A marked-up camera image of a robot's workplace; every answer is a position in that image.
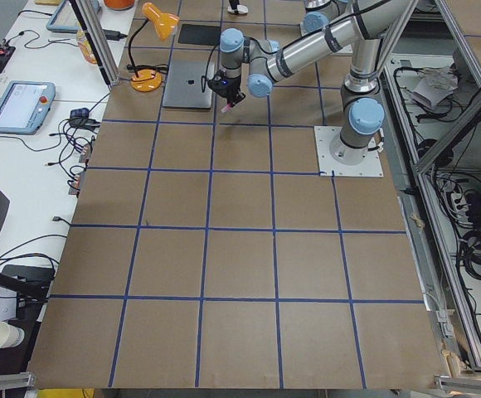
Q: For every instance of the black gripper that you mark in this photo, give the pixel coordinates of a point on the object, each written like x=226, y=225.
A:
x=233, y=88

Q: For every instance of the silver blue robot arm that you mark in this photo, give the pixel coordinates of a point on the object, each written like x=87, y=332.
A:
x=371, y=28

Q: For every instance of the black mousepad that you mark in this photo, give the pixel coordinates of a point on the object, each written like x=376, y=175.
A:
x=202, y=35

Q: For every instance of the silver closed laptop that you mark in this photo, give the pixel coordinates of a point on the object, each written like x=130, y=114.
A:
x=183, y=89

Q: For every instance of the orange desk lamp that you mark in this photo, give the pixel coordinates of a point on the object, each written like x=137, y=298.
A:
x=158, y=27

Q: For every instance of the orange drink bottle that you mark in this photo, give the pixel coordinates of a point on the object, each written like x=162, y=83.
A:
x=85, y=47

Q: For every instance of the black usb hub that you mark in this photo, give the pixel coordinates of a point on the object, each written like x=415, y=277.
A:
x=80, y=118

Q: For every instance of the blue teach pendant tablet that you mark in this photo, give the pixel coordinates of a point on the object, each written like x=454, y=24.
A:
x=24, y=106

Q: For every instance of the crumpled white paper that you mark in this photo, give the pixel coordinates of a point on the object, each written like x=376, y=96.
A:
x=436, y=84

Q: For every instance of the white paper cup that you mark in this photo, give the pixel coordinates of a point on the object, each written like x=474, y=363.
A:
x=10, y=336

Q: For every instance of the aluminium frame post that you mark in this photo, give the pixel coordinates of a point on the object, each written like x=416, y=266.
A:
x=94, y=32

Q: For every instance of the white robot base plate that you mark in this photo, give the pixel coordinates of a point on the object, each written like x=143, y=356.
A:
x=335, y=159

